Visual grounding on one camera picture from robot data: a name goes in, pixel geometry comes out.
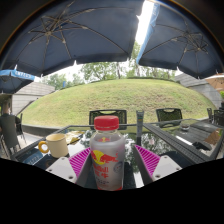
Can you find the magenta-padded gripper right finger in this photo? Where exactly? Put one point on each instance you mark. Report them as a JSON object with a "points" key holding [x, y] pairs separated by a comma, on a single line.
{"points": [[165, 166]]}

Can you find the dark outdoor chair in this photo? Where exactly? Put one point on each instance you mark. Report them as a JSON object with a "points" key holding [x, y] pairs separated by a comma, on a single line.
{"points": [[9, 133]]}

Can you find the large navy patio umbrella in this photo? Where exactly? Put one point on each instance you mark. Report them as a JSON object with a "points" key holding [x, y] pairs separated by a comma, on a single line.
{"points": [[76, 33]]}

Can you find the grey umbrella pole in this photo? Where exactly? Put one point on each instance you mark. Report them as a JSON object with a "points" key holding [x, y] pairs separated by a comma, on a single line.
{"points": [[140, 126]]}

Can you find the navy patio umbrella blue edge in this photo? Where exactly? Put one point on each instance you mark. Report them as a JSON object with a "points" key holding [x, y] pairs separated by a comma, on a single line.
{"points": [[186, 43]]}

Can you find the small glass ashtray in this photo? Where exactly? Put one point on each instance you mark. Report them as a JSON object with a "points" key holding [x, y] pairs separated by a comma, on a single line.
{"points": [[185, 126]]}

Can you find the dark green slatted chair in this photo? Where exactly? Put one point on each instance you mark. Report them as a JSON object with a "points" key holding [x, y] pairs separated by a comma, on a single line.
{"points": [[100, 115], [169, 115]]}

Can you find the person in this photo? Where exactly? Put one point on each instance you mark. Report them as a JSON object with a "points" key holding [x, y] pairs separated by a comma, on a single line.
{"points": [[6, 107]]}

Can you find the beige patio umbrella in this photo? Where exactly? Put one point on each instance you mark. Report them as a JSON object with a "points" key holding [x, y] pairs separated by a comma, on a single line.
{"points": [[216, 81]]}

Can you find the clear red-capped drink bottle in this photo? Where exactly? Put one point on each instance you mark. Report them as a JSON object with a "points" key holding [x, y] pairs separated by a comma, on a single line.
{"points": [[107, 156]]}

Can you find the blue lettered patio umbrella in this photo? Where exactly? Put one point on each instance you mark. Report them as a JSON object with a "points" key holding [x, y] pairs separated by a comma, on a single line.
{"points": [[13, 81]]}

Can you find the yellow crumpled plastic bag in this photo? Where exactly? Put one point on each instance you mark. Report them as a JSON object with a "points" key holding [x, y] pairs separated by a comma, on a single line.
{"points": [[74, 136]]}

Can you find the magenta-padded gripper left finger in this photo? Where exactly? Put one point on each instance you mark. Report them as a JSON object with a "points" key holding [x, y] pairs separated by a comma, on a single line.
{"points": [[61, 168]]}

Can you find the grey stone building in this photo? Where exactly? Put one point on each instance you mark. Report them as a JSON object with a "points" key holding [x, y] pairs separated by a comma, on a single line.
{"points": [[31, 95], [196, 86]]}

